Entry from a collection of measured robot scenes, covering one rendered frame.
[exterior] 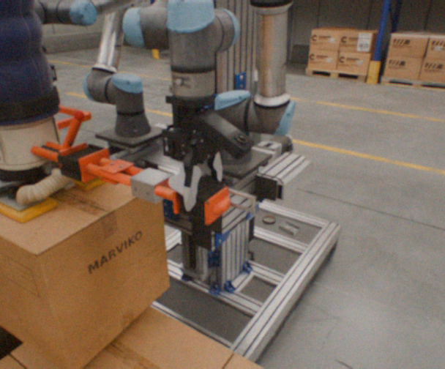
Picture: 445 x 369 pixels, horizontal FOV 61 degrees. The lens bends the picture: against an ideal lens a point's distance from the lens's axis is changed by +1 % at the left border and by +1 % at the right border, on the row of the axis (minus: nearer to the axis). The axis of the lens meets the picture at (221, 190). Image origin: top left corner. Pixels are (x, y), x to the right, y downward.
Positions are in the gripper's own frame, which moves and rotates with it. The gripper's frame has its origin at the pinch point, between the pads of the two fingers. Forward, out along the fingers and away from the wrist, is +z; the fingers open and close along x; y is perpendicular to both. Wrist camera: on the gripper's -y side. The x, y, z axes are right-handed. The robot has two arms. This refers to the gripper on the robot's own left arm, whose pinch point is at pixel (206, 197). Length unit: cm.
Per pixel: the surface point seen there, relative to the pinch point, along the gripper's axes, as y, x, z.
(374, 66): 112, -704, 79
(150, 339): 30, -9, 66
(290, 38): 338, -848, 50
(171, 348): 22, -10, 66
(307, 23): 303, -851, 18
